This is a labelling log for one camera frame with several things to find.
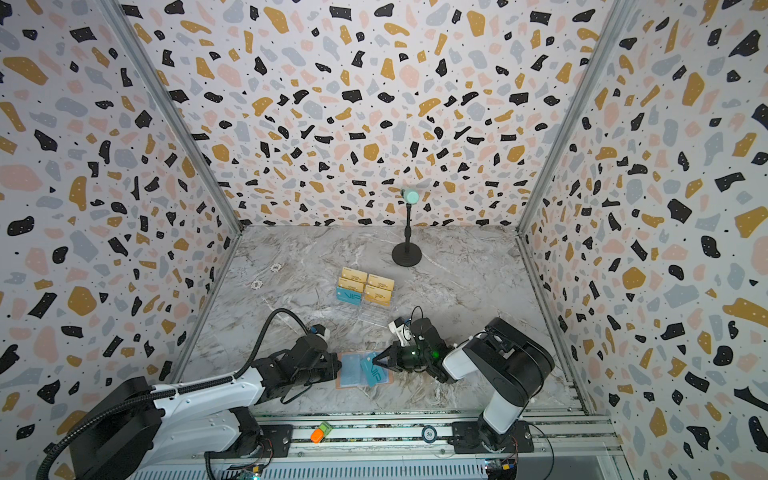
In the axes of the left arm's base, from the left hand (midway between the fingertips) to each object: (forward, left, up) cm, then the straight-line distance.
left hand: (350, 362), depth 83 cm
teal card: (-3, -6, -2) cm, 7 cm away
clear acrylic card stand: (+18, -4, -4) cm, 18 cm away
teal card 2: (+20, +2, +2) cm, 21 cm away
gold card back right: (+23, -8, +5) cm, 25 cm away
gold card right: (+20, -7, +3) cm, 22 cm away
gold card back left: (+25, 0, +6) cm, 26 cm away
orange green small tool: (-17, +6, -1) cm, 18 cm away
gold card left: (+23, +1, +4) cm, 24 cm away
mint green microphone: (+36, -18, +30) cm, 50 cm away
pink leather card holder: (-1, -3, -3) cm, 4 cm away
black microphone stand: (+42, -18, -3) cm, 45 cm away
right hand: (0, -7, +2) cm, 7 cm away
